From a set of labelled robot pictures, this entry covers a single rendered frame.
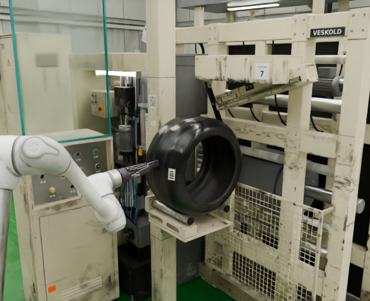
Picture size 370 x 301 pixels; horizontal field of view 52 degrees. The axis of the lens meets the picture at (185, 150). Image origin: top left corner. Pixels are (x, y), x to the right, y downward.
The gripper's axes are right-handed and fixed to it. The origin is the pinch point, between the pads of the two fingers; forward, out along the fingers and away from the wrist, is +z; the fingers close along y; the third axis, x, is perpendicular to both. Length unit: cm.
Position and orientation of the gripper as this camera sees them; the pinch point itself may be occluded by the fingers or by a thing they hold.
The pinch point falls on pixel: (152, 164)
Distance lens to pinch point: 196.8
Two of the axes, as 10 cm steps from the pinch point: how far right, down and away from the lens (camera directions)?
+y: -6.3, -1.8, 7.6
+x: 1.1, 9.4, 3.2
